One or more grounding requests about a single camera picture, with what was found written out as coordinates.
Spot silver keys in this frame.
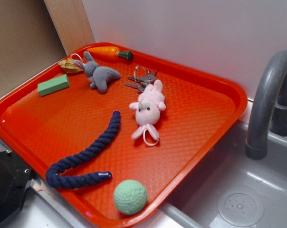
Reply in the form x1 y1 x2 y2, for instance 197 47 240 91
124 65 158 93

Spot pink plush bunny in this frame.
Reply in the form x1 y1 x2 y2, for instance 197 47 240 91
129 79 166 147

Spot orange plastic tray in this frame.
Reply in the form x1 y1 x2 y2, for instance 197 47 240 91
0 52 247 228

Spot grey plush bunny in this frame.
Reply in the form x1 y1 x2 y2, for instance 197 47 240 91
74 51 121 94

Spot orange toy carrot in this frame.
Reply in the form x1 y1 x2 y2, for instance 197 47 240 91
87 46 133 61

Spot green dimpled ball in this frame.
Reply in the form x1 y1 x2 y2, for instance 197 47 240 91
114 180 148 215

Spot tan seashell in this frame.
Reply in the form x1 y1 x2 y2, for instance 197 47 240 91
58 58 83 74

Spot green rectangular block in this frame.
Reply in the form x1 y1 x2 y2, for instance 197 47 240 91
38 74 70 96

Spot grey toy sink basin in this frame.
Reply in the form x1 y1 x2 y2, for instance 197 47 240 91
159 120 287 228

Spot light wooden board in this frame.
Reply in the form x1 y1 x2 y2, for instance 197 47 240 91
44 0 95 55

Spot grey toy faucet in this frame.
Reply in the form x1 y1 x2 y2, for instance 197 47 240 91
246 50 287 160

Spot sink drain cover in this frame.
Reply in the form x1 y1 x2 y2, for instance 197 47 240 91
217 188 264 228

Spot black metal block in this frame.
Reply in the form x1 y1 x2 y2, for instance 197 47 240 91
0 151 33 228

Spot navy blue rope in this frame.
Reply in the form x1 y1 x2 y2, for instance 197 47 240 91
45 110 121 190

